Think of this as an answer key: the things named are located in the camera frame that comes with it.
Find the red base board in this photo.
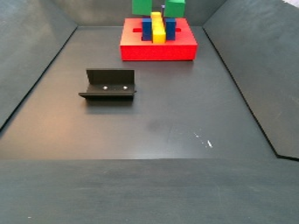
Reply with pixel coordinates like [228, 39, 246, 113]
[118, 18, 198, 61]

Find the black angle fixture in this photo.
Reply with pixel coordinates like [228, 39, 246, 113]
[78, 68, 136, 100]

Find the blue block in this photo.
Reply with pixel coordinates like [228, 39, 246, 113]
[164, 18, 176, 40]
[141, 17, 152, 41]

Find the purple block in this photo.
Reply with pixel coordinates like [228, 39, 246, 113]
[161, 4, 164, 18]

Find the yellow long block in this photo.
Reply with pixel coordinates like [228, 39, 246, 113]
[150, 11, 165, 44]

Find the green bridge-shaped block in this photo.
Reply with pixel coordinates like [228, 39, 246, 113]
[130, 0, 185, 18]

